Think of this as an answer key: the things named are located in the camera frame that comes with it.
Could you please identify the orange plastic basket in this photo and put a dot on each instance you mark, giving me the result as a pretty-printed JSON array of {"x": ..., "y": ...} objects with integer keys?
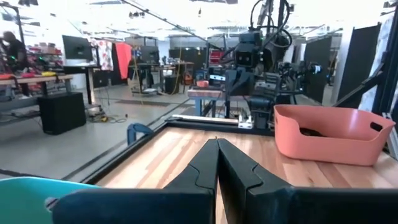
[{"x": 326, "y": 149}]

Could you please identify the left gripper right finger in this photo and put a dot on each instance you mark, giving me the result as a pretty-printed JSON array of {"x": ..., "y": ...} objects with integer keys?
[{"x": 264, "y": 207}]

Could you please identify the small red bowl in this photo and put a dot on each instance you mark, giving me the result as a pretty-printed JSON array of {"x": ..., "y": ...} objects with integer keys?
[{"x": 202, "y": 83}]

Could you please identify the white corner bracket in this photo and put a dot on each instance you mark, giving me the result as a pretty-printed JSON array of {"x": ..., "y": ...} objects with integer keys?
[{"x": 245, "y": 123}]

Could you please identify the black background monitor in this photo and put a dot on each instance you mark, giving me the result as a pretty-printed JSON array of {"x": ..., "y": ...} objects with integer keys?
[{"x": 77, "y": 47}]

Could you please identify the black partition panel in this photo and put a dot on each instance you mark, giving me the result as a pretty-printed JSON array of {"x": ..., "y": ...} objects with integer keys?
[
  {"x": 317, "y": 68},
  {"x": 359, "y": 62}
]

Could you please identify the floral white hanging cloth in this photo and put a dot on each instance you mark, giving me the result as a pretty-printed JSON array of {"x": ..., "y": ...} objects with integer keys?
[{"x": 104, "y": 54}]

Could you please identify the long black rubber band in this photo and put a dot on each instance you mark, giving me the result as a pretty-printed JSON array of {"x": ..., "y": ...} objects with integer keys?
[{"x": 311, "y": 132}]

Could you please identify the blue leg wooden bench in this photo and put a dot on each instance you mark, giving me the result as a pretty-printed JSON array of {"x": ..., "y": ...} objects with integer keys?
[{"x": 202, "y": 93}]

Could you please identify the wooden background desk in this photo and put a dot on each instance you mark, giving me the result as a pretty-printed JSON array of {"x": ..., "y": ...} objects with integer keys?
[{"x": 161, "y": 66}]

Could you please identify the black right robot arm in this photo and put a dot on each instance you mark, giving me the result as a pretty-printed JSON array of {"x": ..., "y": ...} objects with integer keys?
[{"x": 264, "y": 105}]

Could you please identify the grey work table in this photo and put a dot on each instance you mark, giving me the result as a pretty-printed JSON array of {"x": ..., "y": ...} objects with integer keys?
[{"x": 31, "y": 79}]

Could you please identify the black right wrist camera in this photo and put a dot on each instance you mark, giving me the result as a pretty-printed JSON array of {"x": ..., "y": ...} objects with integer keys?
[{"x": 247, "y": 57}]

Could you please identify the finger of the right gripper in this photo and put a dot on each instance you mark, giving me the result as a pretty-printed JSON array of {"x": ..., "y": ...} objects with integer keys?
[
  {"x": 231, "y": 82},
  {"x": 247, "y": 82}
]

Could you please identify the black computer tower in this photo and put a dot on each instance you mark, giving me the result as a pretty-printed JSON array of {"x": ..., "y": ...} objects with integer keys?
[{"x": 62, "y": 113}]

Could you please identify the red tool cabinet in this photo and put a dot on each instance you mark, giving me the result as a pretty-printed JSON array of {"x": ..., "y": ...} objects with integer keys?
[{"x": 216, "y": 56}]

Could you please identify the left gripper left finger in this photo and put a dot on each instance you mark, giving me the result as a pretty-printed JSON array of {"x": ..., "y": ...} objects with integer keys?
[{"x": 192, "y": 205}]

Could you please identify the orange hanging cloth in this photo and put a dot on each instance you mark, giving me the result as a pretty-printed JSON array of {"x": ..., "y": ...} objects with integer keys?
[{"x": 123, "y": 59}]

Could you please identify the light green plastic basket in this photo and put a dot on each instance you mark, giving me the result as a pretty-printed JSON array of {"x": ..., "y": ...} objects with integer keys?
[{"x": 25, "y": 199}]

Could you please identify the person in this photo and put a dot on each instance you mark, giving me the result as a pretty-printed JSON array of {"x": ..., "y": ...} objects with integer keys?
[{"x": 15, "y": 53}]

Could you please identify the black rig upright post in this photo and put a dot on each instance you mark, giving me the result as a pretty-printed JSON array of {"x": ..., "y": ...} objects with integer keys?
[{"x": 390, "y": 77}]

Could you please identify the black background desk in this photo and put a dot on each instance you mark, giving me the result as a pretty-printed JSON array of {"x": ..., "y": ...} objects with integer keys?
[{"x": 77, "y": 68}]

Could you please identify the black waste bin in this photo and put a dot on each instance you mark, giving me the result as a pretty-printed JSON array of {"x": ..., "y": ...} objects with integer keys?
[{"x": 171, "y": 84}]

